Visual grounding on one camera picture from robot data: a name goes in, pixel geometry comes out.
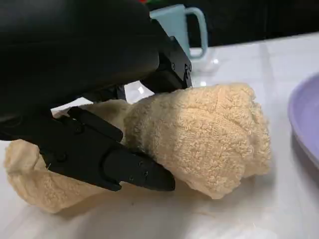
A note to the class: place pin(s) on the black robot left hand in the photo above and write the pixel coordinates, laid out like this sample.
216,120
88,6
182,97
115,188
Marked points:
74,49

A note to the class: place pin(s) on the beige towel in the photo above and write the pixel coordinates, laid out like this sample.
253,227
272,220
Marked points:
199,129

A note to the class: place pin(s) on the pale green mug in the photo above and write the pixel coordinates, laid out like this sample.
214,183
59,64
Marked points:
174,22

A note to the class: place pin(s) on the black backdrop curtain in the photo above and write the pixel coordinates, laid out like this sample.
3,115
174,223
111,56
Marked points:
249,20

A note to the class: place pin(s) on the lilac plate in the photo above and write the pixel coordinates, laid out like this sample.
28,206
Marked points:
309,104

